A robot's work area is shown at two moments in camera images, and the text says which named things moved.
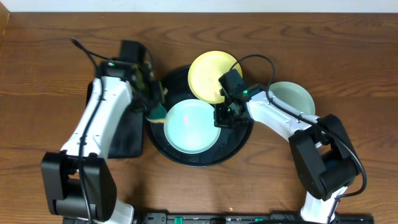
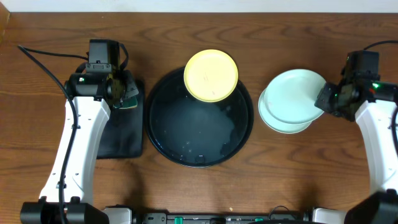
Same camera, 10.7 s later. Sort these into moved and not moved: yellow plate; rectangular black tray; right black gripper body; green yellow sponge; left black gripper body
Moved: left black gripper body; green yellow sponge; right black gripper body
Not moved: rectangular black tray; yellow plate
